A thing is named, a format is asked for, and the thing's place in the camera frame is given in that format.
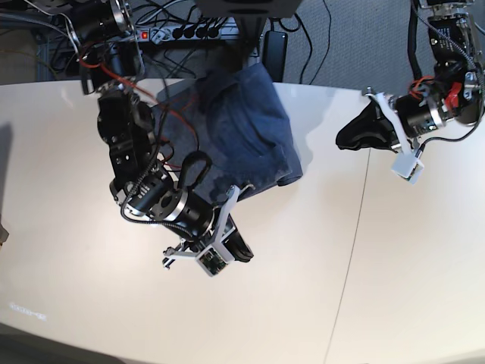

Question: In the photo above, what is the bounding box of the silver aluminium frame post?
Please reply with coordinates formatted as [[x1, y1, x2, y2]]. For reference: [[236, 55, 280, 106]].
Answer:
[[235, 16, 267, 67]]

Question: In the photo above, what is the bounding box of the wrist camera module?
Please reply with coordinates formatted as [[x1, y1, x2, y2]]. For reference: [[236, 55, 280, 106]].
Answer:
[[196, 247, 229, 277], [391, 152, 424, 184]]

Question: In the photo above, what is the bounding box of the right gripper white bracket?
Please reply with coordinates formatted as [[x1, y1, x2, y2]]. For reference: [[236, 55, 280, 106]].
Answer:
[[120, 181, 254, 278]]

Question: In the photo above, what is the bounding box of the blue grey T-shirt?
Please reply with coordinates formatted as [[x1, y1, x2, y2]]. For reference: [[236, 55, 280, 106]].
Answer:
[[155, 63, 303, 205]]

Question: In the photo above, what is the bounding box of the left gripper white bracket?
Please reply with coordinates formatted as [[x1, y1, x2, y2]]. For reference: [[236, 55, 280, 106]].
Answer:
[[336, 87, 447, 160]]

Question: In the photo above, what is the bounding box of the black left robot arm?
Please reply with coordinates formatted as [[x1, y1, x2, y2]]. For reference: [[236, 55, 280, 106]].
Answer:
[[336, 1, 484, 184]]

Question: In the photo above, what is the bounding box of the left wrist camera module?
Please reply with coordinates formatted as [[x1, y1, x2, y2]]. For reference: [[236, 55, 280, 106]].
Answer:
[[391, 152, 424, 184]]

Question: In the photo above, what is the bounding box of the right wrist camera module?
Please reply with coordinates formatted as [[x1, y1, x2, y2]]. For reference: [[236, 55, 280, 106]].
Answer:
[[196, 247, 229, 277]]

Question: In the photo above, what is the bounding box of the white power strip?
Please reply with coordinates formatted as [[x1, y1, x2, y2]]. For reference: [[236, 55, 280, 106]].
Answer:
[[136, 23, 239, 45]]

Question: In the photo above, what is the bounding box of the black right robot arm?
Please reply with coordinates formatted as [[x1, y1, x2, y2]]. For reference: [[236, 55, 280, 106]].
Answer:
[[66, 1, 253, 277]]

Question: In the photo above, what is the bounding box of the black power adapter brick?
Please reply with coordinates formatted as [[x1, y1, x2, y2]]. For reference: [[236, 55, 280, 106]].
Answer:
[[262, 30, 288, 83]]

